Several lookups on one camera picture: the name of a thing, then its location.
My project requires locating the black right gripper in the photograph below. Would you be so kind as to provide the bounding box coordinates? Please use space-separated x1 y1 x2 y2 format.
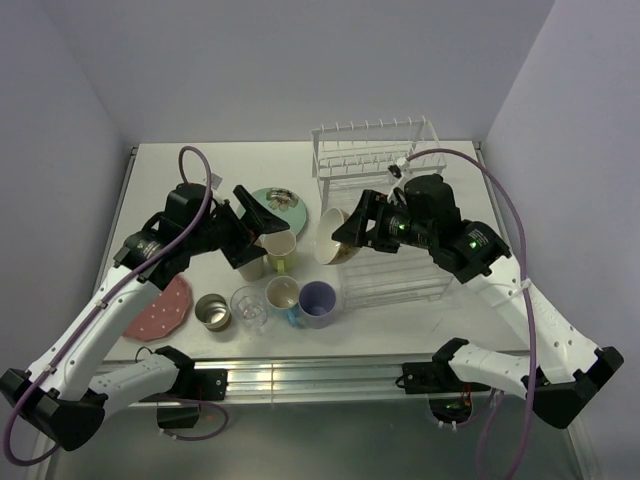
331 188 435 252

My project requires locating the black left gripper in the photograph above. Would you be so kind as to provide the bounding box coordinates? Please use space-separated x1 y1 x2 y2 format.
185 186 288 268

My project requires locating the yellow-green faceted mug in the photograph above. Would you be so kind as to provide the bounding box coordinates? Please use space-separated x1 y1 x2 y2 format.
262 230 297 274

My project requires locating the beige plastic cup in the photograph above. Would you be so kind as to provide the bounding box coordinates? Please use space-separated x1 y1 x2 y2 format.
237 256 264 282

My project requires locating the floral ceramic bowl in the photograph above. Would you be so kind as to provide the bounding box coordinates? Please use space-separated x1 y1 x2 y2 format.
314 208 360 265

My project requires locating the blue ceramic mug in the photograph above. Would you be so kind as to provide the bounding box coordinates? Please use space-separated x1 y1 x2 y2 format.
266 276 302 328

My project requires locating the purple plastic cup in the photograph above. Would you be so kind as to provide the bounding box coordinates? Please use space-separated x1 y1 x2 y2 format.
299 281 338 329

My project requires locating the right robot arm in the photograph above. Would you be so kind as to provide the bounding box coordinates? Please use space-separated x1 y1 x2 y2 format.
332 174 624 429

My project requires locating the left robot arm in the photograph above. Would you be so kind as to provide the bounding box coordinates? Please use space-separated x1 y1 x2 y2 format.
1 183 289 451

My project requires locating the green floral plate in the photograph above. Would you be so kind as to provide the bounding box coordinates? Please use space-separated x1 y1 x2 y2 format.
251 187 308 236

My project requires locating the clear glass tumbler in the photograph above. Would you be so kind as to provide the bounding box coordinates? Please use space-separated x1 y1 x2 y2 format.
230 286 269 332

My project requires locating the metal tin cup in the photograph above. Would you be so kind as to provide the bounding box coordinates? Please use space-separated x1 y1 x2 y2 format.
194 294 232 332

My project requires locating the pink speckled plate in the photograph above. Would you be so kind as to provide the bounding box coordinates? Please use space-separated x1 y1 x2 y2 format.
122 275 192 343

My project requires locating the white wire dish rack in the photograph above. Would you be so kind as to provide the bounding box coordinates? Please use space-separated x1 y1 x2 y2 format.
311 117 453 310

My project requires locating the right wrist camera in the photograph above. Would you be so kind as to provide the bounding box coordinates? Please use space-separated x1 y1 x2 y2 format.
388 157 412 192

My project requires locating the aluminium table edge rail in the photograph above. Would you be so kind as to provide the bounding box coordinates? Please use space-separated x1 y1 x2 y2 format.
94 357 551 406

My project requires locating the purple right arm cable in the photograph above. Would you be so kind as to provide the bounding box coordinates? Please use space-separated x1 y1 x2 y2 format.
407 148 541 480

